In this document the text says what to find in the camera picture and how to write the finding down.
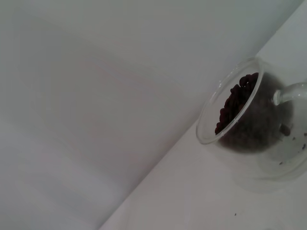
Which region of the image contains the coffee beans heap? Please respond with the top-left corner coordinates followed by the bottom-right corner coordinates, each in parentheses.
top-left (214, 72), bottom-right (260, 136)

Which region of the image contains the glass cup with handle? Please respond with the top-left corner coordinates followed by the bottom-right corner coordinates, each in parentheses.
top-left (195, 57), bottom-right (307, 156)

